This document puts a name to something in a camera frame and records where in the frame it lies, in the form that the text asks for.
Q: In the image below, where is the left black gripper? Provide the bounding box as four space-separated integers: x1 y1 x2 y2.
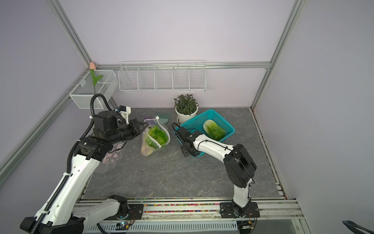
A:
108 118 149 144

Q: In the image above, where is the clear pink-dotted zipper bag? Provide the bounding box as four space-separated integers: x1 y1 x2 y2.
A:
141 116 170 156

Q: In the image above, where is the chinese cabbage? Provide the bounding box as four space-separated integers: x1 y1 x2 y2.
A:
203 120 226 141
147 126 169 149
141 133 162 156

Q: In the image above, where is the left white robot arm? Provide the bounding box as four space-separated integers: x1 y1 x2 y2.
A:
20 94 149 234

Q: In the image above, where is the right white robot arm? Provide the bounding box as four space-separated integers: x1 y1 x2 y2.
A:
172 122 257 217

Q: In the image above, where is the teal plastic basket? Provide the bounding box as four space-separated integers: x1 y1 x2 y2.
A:
180 109 236 142

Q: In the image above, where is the potted green plant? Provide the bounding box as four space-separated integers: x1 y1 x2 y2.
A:
174 94 199 124

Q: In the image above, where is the artificial pink tulip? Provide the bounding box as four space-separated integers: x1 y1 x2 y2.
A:
89 62 103 94

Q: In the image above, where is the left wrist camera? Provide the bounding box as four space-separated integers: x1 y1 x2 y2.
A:
115 105 131 125

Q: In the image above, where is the white wire wall rack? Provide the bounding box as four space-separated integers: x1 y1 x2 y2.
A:
118 60 206 92

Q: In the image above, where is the white mesh wall basket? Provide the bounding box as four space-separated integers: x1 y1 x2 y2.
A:
70 70 118 109

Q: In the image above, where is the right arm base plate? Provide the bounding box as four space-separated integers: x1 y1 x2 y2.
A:
219 201 260 218

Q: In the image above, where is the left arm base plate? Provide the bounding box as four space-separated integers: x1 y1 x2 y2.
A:
116 204 144 220

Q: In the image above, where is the black cable loop corner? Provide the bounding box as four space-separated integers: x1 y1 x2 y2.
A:
342 220 374 234

